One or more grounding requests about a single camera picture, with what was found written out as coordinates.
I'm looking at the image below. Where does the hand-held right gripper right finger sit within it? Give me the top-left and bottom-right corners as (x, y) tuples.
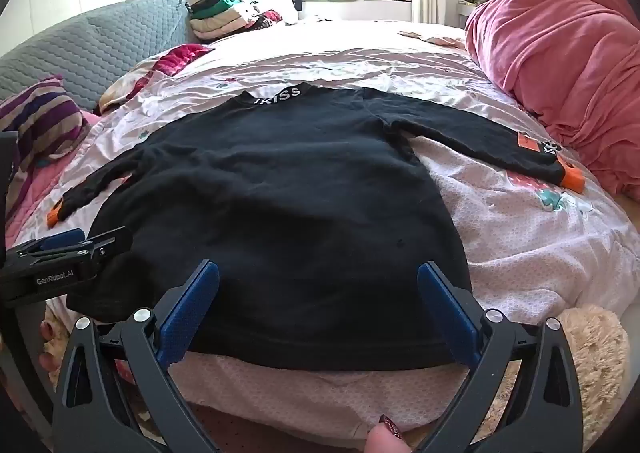
(416, 260), (584, 453)

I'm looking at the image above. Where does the grey quilted headboard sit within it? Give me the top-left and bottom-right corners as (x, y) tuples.
(0, 0), (194, 115)

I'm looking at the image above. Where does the person's right hand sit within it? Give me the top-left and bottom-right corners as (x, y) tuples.
(364, 414), (412, 453)

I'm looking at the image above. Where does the pink printed quilt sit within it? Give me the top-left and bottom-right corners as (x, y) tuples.
(10, 22), (637, 440)

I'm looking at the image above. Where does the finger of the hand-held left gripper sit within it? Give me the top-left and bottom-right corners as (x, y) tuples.
(30, 227), (134, 280)
(14, 228), (86, 258)

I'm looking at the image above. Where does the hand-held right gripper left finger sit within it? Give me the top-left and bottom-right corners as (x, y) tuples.
(52, 259), (221, 453)

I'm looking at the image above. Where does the coral pink bundled duvet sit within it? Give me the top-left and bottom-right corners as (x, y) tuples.
(465, 0), (640, 206)

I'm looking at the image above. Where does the person's left hand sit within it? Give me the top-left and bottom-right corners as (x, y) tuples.
(39, 319), (68, 370)

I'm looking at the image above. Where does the purple striped pillow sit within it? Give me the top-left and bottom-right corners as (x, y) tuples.
(0, 76), (94, 215)

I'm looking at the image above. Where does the stack of folded clothes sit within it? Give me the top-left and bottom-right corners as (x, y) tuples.
(188, 0), (287, 42)

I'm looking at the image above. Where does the black sweater with orange cuffs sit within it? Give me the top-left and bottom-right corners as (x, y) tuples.
(46, 83), (586, 374)

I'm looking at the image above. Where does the beige fluffy blanket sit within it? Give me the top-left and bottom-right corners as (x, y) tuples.
(554, 304), (632, 440)

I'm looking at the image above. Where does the magenta floral cloth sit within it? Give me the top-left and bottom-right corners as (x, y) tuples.
(149, 44), (215, 80)

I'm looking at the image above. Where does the small floral cloth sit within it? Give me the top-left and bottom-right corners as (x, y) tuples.
(399, 30), (469, 50)

